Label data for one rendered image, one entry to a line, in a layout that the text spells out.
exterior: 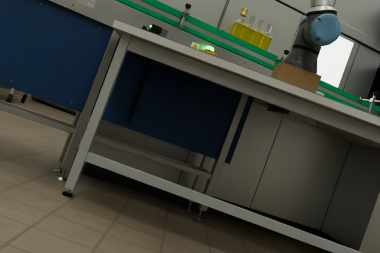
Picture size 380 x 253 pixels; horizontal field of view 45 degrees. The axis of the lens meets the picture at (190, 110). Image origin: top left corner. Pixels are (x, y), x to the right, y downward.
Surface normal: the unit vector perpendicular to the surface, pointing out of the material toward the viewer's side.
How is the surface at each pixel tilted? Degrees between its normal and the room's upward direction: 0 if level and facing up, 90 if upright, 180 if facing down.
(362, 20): 90
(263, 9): 90
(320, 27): 100
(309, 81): 90
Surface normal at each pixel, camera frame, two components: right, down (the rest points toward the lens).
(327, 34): 0.07, 0.18
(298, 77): 0.01, -0.03
